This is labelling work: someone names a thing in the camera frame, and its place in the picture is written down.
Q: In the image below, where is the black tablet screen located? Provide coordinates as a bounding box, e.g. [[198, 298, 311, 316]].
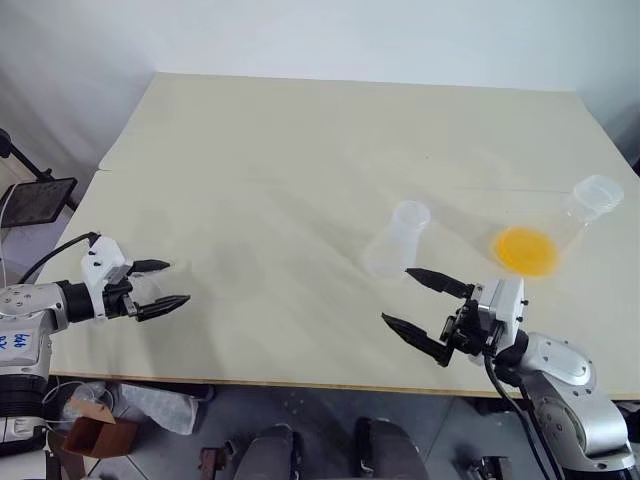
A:
[[2, 177, 79, 229]]

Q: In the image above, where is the empty clear plastic cup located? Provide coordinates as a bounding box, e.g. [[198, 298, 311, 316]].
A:
[[361, 199, 433, 282]]

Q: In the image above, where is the clear flask with orange liquid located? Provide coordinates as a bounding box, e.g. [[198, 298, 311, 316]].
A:
[[488, 174, 626, 282]]

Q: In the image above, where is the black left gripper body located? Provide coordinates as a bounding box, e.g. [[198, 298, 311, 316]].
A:
[[101, 278, 140, 322]]

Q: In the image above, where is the dark rounded shape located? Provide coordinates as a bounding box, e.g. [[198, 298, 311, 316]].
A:
[[353, 416, 432, 480], [233, 423, 303, 480]]

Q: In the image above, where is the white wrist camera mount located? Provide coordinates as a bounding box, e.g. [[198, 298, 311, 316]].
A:
[[79, 233, 134, 319], [476, 277, 530, 351]]

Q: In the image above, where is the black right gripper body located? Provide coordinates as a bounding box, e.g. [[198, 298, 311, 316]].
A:
[[439, 284, 503, 358]]

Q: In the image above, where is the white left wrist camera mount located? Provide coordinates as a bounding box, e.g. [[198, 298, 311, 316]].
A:
[[79, 233, 134, 319]]

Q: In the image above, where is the grey metal bracket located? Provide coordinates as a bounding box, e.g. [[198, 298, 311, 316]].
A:
[[455, 451, 517, 480]]

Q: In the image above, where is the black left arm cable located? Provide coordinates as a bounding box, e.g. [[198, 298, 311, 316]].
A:
[[19, 231, 101, 284]]

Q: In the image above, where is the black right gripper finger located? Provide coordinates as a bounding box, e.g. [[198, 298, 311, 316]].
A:
[[405, 267, 477, 301], [380, 312, 457, 369]]

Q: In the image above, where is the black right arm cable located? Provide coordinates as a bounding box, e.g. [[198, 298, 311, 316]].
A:
[[481, 348, 567, 480]]

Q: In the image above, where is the brown cardboard box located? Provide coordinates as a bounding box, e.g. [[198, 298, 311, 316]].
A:
[[46, 413, 140, 480]]

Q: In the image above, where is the clear plastic bubble wrap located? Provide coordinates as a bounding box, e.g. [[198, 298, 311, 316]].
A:
[[103, 381, 202, 436]]

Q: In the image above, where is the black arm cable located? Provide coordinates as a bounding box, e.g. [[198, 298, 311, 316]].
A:
[[19, 231, 101, 284], [481, 348, 567, 480]]

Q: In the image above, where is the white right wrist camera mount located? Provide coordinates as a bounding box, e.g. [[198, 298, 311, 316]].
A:
[[476, 277, 530, 351]]

